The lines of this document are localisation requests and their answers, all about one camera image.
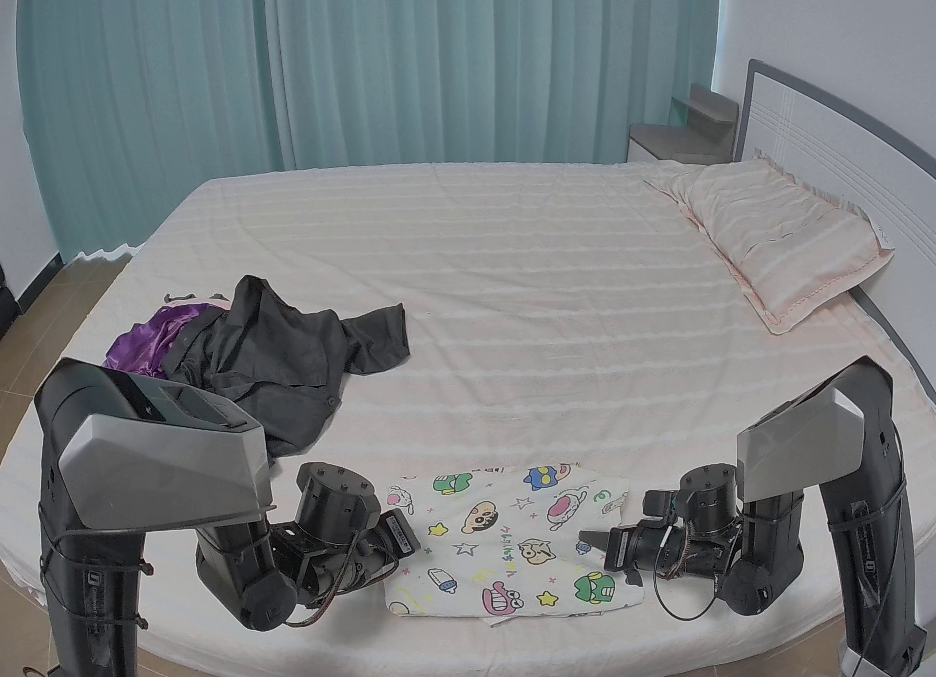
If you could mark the blue-green curtain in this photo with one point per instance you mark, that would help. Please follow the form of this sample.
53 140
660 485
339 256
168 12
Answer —
146 74
475 37

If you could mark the purple garment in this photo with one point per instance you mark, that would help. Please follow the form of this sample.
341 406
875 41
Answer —
142 345

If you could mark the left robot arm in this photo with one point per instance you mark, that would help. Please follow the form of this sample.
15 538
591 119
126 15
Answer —
131 454

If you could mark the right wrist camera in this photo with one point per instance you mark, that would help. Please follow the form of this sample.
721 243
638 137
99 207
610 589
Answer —
660 502

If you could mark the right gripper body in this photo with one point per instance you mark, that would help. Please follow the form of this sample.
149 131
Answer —
643 546

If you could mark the pink striped pillow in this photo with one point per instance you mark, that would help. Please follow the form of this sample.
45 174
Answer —
782 242

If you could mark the white printed pyjama top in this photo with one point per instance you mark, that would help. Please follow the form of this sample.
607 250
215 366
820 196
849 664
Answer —
512 542

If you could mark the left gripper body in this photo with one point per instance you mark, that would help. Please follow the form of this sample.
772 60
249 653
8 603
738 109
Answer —
387 546

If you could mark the grey white bedside table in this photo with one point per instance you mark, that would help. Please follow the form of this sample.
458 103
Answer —
673 140

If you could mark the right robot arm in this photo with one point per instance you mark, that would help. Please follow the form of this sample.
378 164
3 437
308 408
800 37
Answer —
841 454

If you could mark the bed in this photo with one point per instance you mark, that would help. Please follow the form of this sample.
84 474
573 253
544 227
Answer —
512 279

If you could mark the black shirt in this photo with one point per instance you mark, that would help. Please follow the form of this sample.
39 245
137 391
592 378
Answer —
278 359

